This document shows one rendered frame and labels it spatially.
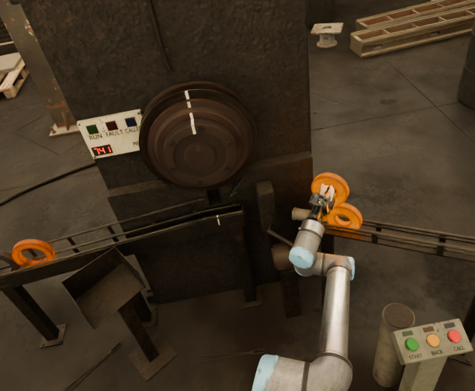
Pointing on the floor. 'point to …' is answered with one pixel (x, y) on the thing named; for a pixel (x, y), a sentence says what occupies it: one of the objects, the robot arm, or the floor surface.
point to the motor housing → (279, 255)
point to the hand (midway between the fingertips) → (330, 185)
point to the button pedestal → (428, 354)
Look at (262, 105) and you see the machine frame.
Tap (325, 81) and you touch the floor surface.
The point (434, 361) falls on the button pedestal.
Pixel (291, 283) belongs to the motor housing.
